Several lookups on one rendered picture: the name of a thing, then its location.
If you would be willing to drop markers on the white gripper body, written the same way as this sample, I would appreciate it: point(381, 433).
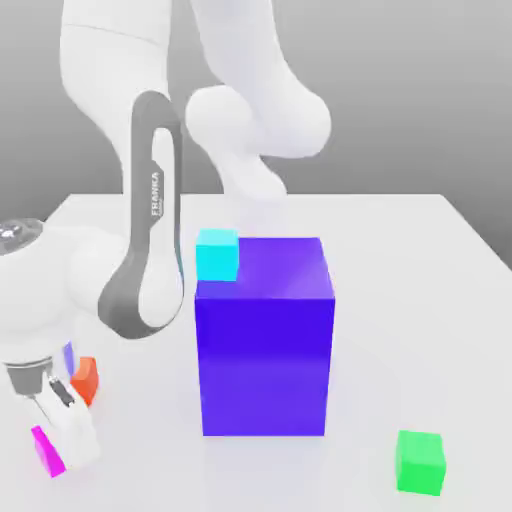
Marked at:
point(78, 436)

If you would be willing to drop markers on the small magenta cube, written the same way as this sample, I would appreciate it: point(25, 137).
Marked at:
point(47, 454)

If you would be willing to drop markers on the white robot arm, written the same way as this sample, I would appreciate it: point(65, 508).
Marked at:
point(100, 60)

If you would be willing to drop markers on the small orange cube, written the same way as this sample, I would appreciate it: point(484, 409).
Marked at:
point(86, 380)

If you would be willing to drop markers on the small lavender cube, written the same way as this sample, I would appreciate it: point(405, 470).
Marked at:
point(68, 360)

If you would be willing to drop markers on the small cyan cube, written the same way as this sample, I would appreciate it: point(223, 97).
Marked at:
point(216, 258)

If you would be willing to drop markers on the small green cube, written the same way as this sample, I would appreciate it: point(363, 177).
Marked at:
point(420, 464)

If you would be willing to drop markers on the large purple box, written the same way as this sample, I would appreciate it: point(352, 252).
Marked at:
point(264, 360)

